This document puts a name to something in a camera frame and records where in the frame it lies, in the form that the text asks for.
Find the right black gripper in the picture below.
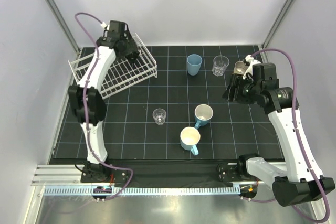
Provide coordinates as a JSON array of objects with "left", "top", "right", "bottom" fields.
[{"left": 223, "top": 73, "right": 261, "bottom": 104}]

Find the blue floral mug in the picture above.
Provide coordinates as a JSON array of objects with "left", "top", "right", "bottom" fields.
[{"left": 194, "top": 104, "right": 214, "bottom": 129}]

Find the small clear glass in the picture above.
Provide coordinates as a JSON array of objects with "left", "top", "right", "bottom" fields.
[{"left": 152, "top": 108, "right": 166, "bottom": 125}]

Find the light blue hexagonal mug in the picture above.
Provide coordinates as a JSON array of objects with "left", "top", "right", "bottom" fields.
[{"left": 180, "top": 126, "right": 201, "bottom": 156}]

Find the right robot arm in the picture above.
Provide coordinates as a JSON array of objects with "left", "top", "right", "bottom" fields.
[{"left": 223, "top": 60, "right": 335, "bottom": 207}]

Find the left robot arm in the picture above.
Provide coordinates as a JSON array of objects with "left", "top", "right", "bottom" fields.
[{"left": 68, "top": 24, "right": 139, "bottom": 183}]

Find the metal cup with brown base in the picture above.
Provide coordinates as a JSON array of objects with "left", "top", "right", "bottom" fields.
[{"left": 233, "top": 61, "right": 248, "bottom": 76}]

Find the tall clear glass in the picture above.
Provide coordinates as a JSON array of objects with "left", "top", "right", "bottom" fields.
[{"left": 212, "top": 55, "right": 230, "bottom": 77}]

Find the light blue plastic tumbler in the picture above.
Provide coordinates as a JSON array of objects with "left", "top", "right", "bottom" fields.
[{"left": 187, "top": 54, "right": 203, "bottom": 76}]

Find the white wire dish rack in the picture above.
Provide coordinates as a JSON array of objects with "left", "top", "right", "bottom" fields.
[{"left": 68, "top": 33, "right": 159, "bottom": 100}]

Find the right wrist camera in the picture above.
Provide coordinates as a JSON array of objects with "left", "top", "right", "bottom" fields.
[{"left": 243, "top": 55, "right": 261, "bottom": 80}]

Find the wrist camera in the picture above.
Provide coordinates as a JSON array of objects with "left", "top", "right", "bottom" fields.
[
  {"left": 243, "top": 55, "right": 261, "bottom": 80},
  {"left": 100, "top": 20, "right": 127, "bottom": 33}
]

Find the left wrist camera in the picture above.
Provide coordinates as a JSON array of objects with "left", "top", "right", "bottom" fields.
[{"left": 100, "top": 20, "right": 127, "bottom": 33}]

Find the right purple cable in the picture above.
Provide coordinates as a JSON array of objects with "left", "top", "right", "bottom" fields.
[{"left": 249, "top": 48, "right": 331, "bottom": 222}]

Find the purple cable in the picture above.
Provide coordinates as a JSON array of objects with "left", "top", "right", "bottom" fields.
[
  {"left": 75, "top": 12, "right": 134, "bottom": 201},
  {"left": 249, "top": 48, "right": 331, "bottom": 222}
]

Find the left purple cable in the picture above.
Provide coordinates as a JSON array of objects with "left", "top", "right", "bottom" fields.
[{"left": 75, "top": 12, "right": 134, "bottom": 201}]

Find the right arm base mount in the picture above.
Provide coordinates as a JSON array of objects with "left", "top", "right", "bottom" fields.
[{"left": 216, "top": 162, "right": 240, "bottom": 183}]

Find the left aluminium frame post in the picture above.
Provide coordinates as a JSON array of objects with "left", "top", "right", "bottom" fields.
[{"left": 45, "top": 0, "right": 80, "bottom": 54}]

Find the aluminium frame post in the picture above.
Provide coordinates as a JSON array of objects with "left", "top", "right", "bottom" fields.
[
  {"left": 45, "top": 0, "right": 80, "bottom": 54},
  {"left": 262, "top": 0, "right": 295, "bottom": 48}
]

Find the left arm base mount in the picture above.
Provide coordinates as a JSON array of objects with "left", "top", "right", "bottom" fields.
[{"left": 80, "top": 162, "right": 130, "bottom": 184}]

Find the right aluminium frame post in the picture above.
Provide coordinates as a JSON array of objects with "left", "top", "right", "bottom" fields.
[{"left": 262, "top": 0, "right": 295, "bottom": 48}]

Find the aluminium front rail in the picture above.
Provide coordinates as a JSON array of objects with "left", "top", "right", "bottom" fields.
[{"left": 31, "top": 162, "right": 320, "bottom": 198}]

